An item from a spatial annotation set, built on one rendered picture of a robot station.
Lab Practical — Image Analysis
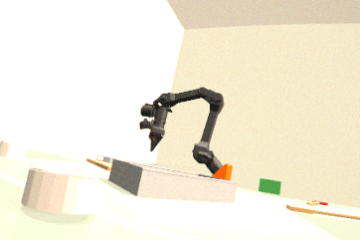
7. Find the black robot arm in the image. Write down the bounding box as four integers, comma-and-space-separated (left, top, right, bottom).
139, 87, 225, 174

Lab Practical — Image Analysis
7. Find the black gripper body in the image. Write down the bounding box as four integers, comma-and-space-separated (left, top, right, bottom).
150, 118, 166, 136

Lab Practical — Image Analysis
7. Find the white cylinder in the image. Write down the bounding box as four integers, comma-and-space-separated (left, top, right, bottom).
0, 139, 28, 160

